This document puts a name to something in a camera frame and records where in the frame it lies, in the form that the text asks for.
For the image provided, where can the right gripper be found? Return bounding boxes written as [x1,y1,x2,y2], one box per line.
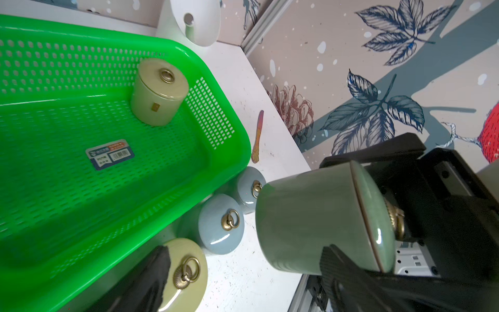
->
[319,133,498,284]

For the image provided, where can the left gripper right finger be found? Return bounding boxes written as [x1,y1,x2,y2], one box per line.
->
[319,244,498,311]

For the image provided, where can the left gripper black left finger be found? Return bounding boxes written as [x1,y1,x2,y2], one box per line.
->
[87,246,171,311]

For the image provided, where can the olive yellow tea canister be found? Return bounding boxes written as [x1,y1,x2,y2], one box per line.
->
[159,238,208,311]

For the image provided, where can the grey green tea canister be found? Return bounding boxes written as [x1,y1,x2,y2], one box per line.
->
[255,161,397,275]

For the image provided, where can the beige tea canister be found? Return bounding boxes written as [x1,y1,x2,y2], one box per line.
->
[130,58,189,127]

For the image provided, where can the green plastic basket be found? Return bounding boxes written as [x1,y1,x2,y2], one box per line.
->
[1,15,250,311]

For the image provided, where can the wooden spatula purple tip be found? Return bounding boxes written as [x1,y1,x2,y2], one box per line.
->
[251,110,265,164]

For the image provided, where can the white cylindrical device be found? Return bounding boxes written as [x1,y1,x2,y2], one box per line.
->
[155,0,221,49]

